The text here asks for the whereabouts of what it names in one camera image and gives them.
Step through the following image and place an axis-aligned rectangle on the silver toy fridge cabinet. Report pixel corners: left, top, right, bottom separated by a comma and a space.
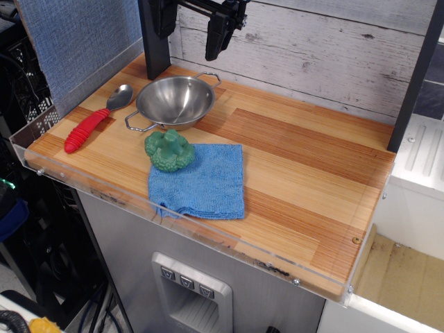
80, 193, 325, 332

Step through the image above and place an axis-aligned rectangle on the red handled metal spoon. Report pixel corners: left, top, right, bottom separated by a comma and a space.
64, 84, 133, 153

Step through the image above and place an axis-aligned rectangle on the toy water dispenser panel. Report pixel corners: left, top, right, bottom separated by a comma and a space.
151, 252, 234, 332

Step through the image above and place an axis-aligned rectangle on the blue fabric panel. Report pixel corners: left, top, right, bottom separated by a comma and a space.
15, 0, 144, 117

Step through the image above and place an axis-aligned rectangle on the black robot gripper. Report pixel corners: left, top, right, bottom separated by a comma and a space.
152, 0, 248, 61

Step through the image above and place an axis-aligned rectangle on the black vertical post right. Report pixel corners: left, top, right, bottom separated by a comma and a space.
386, 0, 443, 153

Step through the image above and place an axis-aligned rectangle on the stainless steel pot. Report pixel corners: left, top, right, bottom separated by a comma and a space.
125, 72, 222, 133

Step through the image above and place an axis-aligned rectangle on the black vertical post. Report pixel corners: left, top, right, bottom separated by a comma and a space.
138, 0, 171, 80
386, 0, 443, 153

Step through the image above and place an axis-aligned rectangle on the black plastic crate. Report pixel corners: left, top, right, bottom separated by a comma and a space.
0, 6, 62, 136

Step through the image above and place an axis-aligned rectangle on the white toy sink unit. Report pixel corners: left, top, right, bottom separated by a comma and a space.
318, 115, 443, 332

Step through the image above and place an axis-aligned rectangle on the blue microfiber cloth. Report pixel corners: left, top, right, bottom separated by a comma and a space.
148, 144, 245, 220

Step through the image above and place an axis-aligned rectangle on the black vertical post left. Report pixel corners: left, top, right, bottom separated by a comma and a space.
138, 0, 171, 80

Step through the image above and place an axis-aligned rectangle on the clear acrylic guard rail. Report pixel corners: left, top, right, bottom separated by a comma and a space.
9, 44, 391, 309

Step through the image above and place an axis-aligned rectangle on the green toy broccoli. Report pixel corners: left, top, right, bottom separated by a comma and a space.
144, 129, 196, 173

